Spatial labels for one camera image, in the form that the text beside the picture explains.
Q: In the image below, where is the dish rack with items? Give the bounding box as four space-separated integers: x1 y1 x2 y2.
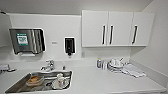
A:
0 63 16 74

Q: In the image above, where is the black soap dispenser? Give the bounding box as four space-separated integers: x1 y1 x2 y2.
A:
63 36 76 57

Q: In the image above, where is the small blue white bottle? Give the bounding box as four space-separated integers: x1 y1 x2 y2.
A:
96 57 103 69

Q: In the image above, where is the chrome faucet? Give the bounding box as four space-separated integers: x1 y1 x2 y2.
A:
40 59 56 72

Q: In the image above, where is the white cup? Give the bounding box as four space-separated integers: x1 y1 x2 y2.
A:
53 73 68 89

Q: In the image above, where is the steel paper towel dispenser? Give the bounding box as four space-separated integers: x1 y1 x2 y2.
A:
8 28 47 56

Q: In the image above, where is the white cloth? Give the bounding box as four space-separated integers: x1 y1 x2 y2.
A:
120 63 147 79

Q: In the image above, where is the stack of white dishes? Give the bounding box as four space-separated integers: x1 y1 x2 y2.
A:
106 57 124 70

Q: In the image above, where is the white three-door wall cabinet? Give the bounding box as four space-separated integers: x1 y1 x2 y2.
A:
81 9 155 48

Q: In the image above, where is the stainless steel sink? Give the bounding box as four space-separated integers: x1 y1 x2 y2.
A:
4 69 73 94

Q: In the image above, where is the orange bowl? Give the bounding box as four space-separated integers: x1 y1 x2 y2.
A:
26 75 43 86

